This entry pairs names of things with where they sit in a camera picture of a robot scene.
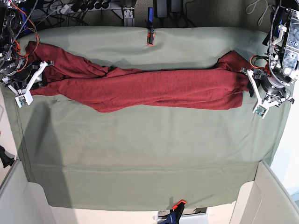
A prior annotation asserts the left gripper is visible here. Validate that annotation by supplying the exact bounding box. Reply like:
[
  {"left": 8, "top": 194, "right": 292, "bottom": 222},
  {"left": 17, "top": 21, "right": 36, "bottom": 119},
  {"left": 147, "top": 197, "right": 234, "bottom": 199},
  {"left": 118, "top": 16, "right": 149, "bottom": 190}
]
[{"left": 241, "top": 68, "right": 294, "bottom": 111}]

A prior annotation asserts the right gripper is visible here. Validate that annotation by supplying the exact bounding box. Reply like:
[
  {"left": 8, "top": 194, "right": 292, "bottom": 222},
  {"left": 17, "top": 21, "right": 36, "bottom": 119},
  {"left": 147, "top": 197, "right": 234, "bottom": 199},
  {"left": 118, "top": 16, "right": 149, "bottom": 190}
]
[{"left": 1, "top": 61, "right": 54, "bottom": 97}]

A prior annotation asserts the red T-shirt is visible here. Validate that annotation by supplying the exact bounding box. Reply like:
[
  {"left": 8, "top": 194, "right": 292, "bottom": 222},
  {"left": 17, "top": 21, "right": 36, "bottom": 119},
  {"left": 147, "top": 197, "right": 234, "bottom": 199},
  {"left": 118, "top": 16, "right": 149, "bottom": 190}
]
[{"left": 26, "top": 42, "right": 250, "bottom": 112}]

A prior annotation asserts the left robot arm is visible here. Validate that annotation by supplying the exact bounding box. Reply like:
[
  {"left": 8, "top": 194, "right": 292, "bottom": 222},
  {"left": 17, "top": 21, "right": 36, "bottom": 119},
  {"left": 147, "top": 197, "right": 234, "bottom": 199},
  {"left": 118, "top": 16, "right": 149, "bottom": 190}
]
[{"left": 241, "top": 0, "right": 299, "bottom": 118}]

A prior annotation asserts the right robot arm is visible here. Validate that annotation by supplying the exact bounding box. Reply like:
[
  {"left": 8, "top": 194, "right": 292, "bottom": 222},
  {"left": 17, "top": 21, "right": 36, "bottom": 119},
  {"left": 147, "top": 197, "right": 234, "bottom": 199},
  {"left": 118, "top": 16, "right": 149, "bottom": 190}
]
[{"left": 0, "top": 0, "right": 54, "bottom": 108}]

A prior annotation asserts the black clamp left edge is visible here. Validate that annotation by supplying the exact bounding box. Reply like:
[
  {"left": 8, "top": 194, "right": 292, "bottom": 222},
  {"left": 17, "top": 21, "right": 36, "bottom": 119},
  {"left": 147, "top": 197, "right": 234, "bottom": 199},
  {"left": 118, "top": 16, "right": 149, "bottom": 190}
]
[{"left": 0, "top": 146, "right": 14, "bottom": 168}]

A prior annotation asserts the white power strip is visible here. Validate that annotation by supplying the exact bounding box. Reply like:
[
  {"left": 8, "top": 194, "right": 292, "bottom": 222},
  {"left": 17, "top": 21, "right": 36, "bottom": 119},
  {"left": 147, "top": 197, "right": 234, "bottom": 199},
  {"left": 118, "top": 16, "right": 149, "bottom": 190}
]
[{"left": 56, "top": 4, "right": 71, "bottom": 14}]

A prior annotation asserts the blue clamp top middle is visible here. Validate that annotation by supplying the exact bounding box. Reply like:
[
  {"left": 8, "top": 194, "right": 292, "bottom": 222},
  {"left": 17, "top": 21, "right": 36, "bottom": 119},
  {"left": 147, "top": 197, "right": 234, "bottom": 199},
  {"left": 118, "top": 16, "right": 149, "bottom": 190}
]
[{"left": 147, "top": 7, "right": 155, "bottom": 46}]

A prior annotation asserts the white bin right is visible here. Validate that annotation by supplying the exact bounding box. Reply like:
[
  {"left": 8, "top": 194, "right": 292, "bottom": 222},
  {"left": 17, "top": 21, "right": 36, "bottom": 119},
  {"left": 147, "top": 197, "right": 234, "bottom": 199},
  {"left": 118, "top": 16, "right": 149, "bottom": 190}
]
[{"left": 230, "top": 161, "right": 299, "bottom": 224}]

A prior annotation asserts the green table cloth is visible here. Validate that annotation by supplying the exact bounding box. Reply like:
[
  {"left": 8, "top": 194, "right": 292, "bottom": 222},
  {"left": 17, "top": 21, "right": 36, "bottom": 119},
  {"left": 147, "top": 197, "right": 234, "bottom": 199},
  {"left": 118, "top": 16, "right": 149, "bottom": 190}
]
[{"left": 1, "top": 26, "right": 293, "bottom": 211}]

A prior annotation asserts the blue orange clamp bottom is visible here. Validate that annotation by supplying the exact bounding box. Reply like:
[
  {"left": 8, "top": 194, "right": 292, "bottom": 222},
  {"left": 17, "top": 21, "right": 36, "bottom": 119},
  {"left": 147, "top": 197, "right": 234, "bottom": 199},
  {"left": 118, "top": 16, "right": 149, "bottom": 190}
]
[{"left": 160, "top": 199, "right": 186, "bottom": 224}]

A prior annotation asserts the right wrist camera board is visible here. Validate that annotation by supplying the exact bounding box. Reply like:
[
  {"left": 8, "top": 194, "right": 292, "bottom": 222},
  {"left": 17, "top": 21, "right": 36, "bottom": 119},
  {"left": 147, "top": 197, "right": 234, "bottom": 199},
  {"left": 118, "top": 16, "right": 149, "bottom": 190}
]
[{"left": 15, "top": 92, "right": 33, "bottom": 108}]

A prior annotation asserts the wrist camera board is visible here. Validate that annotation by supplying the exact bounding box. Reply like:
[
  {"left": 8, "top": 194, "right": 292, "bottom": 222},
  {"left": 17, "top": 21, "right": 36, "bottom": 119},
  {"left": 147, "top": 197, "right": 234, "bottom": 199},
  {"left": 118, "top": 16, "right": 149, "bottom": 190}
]
[
  {"left": 253, "top": 105, "right": 268, "bottom": 119},
  {"left": 15, "top": 92, "right": 33, "bottom": 108}
]

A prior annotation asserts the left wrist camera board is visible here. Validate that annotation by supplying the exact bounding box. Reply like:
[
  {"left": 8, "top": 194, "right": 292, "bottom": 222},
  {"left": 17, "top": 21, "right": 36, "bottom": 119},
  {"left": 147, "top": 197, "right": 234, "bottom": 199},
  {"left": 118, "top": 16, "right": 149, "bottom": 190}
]
[{"left": 253, "top": 105, "right": 268, "bottom": 119}]

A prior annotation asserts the metal table leg bracket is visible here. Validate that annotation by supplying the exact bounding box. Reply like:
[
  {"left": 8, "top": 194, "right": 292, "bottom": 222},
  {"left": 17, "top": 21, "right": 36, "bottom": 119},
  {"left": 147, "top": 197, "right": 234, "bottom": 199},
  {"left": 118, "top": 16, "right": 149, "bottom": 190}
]
[{"left": 112, "top": 0, "right": 137, "bottom": 27}]

